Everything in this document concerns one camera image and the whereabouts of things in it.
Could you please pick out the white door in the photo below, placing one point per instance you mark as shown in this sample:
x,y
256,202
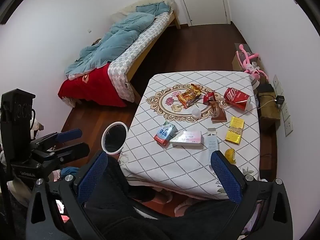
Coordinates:
x,y
200,0

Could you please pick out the black charger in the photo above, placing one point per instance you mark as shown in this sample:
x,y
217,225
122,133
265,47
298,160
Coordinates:
x,y
279,100

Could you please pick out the red blanket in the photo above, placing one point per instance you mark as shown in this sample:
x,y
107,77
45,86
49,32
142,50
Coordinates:
x,y
95,87

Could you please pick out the pink slipper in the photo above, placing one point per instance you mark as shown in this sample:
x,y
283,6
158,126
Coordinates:
x,y
160,196
183,208

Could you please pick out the yellow box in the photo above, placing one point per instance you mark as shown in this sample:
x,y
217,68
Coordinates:
x,y
235,130

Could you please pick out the small red packet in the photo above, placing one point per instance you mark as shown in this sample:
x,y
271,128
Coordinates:
x,y
208,98

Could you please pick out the wooden stool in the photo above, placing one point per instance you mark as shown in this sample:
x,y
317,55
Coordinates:
x,y
268,112

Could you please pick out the orange snack bag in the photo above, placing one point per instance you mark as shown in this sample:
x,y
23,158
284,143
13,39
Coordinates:
x,y
187,96

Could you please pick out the patterned white tablecloth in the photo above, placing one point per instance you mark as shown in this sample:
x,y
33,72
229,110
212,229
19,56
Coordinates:
x,y
180,165

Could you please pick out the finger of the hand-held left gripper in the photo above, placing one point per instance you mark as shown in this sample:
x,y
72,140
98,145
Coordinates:
x,y
68,135
73,152

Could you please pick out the wooden bed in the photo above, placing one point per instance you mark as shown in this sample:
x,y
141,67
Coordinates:
x,y
142,55

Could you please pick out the brown snack packet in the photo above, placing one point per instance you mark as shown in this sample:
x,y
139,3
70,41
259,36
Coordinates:
x,y
218,113

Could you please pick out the red soda can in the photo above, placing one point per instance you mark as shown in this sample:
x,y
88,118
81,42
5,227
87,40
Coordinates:
x,y
236,98

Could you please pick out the pink plush toy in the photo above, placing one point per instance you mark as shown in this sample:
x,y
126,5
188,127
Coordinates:
x,y
247,63

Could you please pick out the blue cloth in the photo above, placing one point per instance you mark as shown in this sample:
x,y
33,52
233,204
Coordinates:
x,y
68,172

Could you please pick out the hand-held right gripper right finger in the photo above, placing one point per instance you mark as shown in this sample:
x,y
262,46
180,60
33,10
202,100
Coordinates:
x,y
226,177

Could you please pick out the light blue duvet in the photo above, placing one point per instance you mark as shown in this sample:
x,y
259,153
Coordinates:
x,y
117,35

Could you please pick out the blue and red carton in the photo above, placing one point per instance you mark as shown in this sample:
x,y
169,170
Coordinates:
x,y
163,133

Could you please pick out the cardboard box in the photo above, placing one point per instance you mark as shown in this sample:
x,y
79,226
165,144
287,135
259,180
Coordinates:
x,y
236,62

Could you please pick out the white round waste bin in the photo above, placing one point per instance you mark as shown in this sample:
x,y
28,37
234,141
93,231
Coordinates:
x,y
114,137

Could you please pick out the white wall socket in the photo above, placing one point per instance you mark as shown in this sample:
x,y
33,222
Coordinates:
x,y
276,83
285,111
288,128

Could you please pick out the pink white blanket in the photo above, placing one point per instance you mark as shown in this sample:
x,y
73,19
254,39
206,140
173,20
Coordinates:
x,y
130,55

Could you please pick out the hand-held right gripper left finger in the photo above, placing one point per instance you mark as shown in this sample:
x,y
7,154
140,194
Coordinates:
x,y
92,176

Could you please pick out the pink and white tissue box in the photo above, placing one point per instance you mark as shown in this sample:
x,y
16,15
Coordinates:
x,y
187,138

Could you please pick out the person's left forearm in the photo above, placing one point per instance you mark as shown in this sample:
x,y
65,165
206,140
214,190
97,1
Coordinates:
x,y
18,192

